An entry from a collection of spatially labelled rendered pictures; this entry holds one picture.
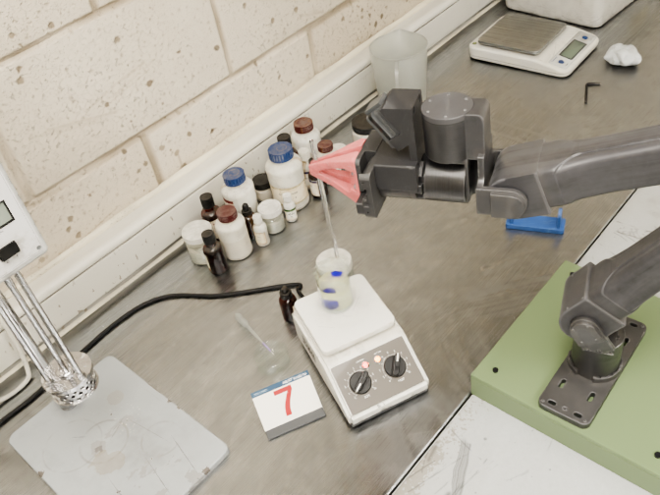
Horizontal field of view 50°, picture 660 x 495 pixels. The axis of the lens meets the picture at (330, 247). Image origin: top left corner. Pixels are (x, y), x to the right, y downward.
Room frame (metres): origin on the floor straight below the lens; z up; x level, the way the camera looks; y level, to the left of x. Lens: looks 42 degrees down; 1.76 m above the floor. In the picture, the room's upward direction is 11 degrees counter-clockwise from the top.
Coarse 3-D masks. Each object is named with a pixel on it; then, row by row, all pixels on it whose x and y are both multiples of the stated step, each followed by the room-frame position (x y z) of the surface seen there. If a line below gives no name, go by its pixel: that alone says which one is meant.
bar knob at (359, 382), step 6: (360, 372) 0.62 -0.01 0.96; (366, 372) 0.61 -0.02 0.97; (354, 378) 0.62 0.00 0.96; (360, 378) 0.61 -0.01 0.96; (366, 378) 0.62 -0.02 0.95; (354, 384) 0.61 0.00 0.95; (360, 384) 0.60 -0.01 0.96; (366, 384) 0.61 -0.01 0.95; (354, 390) 0.60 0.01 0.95; (360, 390) 0.60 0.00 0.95; (366, 390) 0.60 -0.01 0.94
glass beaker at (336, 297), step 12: (324, 264) 0.76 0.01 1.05; (336, 264) 0.76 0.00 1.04; (348, 264) 0.74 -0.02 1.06; (348, 276) 0.73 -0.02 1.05; (324, 288) 0.72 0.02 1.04; (336, 288) 0.71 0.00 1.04; (348, 288) 0.72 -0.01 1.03; (324, 300) 0.72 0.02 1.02; (336, 300) 0.71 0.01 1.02; (348, 300) 0.72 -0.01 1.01; (336, 312) 0.71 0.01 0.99
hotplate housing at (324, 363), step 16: (304, 336) 0.71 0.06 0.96; (384, 336) 0.67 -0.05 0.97; (400, 336) 0.67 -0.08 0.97; (320, 352) 0.66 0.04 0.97; (352, 352) 0.65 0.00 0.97; (320, 368) 0.66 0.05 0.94; (336, 384) 0.61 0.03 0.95; (336, 400) 0.61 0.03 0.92; (400, 400) 0.59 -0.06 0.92; (352, 416) 0.58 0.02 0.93; (368, 416) 0.58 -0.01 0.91
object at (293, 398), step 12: (288, 384) 0.65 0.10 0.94; (300, 384) 0.64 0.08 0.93; (264, 396) 0.63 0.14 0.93; (276, 396) 0.63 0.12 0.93; (288, 396) 0.63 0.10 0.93; (300, 396) 0.63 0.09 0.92; (312, 396) 0.63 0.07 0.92; (264, 408) 0.62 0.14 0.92; (276, 408) 0.62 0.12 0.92; (288, 408) 0.62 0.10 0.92; (300, 408) 0.62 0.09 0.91; (264, 420) 0.61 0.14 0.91; (276, 420) 0.61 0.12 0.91
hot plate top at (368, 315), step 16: (352, 288) 0.76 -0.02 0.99; (368, 288) 0.76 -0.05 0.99; (304, 304) 0.75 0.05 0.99; (320, 304) 0.74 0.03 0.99; (352, 304) 0.73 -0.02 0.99; (368, 304) 0.72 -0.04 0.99; (384, 304) 0.72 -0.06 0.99; (304, 320) 0.72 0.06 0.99; (320, 320) 0.71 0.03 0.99; (336, 320) 0.70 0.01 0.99; (352, 320) 0.70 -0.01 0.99; (368, 320) 0.69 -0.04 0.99; (384, 320) 0.68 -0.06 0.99; (320, 336) 0.68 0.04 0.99; (336, 336) 0.67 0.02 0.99; (352, 336) 0.67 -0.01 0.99; (368, 336) 0.67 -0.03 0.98; (336, 352) 0.65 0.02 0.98
